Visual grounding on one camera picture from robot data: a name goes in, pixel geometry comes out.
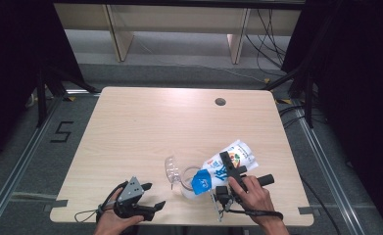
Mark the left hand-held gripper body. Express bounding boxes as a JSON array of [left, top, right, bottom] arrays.
[[114, 176, 156, 222]]

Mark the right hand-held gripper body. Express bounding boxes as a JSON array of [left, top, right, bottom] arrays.
[[210, 165, 275, 223]]

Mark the blue and white carton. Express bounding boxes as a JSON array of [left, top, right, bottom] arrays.
[[191, 139, 260, 197]]

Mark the clear glass measuring cup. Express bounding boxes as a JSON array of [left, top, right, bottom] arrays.
[[164, 156, 213, 201]]

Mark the person's left hand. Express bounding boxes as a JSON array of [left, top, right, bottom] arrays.
[[93, 209, 145, 235]]

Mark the person's right hand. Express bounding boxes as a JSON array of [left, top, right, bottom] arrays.
[[227, 175, 276, 226]]

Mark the black metal stand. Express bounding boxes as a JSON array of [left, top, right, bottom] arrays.
[[35, 65, 100, 128], [261, 65, 315, 130]]

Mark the black curtain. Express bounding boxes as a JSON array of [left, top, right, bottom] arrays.
[[0, 0, 85, 167], [281, 0, 383, 235]]

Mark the light wooden shelf unit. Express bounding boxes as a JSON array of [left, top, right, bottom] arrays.
[[54, 3, 303, 66]]

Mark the black looped gripper cable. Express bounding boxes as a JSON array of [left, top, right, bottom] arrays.
[[73, 180, 128, 223]]

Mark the black wrist strap cable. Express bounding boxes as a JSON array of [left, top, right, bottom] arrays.
[[222, 200, 284, 221]]

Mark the black floor cable pair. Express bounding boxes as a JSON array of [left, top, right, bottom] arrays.
[[278, 104, 327, 130]]

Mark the metal floor rail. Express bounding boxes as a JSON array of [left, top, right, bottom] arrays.
[[293, 99, 363, 235], [0, 97, 63, 229]]

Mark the black hanging cable bundle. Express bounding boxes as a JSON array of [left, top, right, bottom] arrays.
[[244, 8, 288, 77]]

